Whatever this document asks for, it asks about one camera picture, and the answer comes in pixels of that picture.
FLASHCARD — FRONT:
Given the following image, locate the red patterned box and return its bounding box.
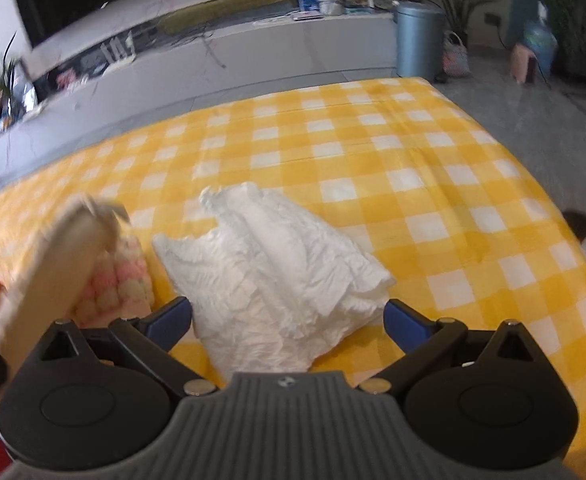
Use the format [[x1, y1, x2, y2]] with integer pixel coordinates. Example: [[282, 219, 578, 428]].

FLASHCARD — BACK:
[[56, 67, 82, 91]]

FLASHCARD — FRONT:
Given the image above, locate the white cloth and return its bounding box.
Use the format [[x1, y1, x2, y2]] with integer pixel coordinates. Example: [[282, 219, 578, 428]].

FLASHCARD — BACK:
[[152, 182, 395, 376]]

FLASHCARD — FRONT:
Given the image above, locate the blue water bottle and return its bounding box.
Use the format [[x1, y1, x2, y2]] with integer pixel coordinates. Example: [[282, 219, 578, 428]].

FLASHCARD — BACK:
[[523, 2, 558, 78]]

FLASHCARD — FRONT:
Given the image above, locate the yellow checked tablecloth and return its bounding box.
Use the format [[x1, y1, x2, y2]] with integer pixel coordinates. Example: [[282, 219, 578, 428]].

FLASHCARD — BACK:
[[0, 77, 586, 466]]

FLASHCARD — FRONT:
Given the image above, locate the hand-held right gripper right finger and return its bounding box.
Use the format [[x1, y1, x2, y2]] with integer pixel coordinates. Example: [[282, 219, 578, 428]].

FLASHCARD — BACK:
[[358, 298, 548, 393]]

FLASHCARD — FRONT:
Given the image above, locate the blue grey trash can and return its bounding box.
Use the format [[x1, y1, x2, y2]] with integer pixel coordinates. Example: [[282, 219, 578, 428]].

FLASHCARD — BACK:
[[393, 1, 446, 81]]

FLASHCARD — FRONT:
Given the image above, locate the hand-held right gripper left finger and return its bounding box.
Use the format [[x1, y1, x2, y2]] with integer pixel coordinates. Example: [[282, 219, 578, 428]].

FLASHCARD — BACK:
[[38, 296, 219, 396]]

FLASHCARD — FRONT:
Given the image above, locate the pink small stool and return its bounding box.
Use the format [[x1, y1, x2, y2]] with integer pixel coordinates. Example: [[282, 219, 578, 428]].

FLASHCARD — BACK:
[[510, 42, 541, 83]]

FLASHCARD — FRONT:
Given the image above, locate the pile of snack packets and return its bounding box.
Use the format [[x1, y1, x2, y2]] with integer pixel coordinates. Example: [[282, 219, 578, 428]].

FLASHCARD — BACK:
[[0, 97, 40, 132]]

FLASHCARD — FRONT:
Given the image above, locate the white television cabinet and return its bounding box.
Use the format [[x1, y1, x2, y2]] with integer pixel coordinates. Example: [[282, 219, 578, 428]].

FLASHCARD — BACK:
[[0, 0, 399, 181]]

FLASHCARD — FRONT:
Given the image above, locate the woven checked bag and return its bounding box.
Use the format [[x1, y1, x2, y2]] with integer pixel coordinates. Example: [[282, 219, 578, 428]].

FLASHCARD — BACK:
[[442, 31, 472, 78]]

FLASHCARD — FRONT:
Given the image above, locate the pink fluffy cloth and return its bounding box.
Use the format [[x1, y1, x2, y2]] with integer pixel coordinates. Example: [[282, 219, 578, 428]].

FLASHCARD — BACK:
[[70, 232, 155, 323]]

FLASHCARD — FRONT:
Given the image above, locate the white antenna router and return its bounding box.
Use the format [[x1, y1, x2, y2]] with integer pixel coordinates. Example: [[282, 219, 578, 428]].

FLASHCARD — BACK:
[[100, 30, 139, 66]]

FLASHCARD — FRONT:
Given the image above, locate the green potted plant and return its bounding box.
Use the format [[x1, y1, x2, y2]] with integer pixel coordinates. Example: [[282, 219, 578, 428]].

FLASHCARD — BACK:
[[0, 32, 30, 106]]

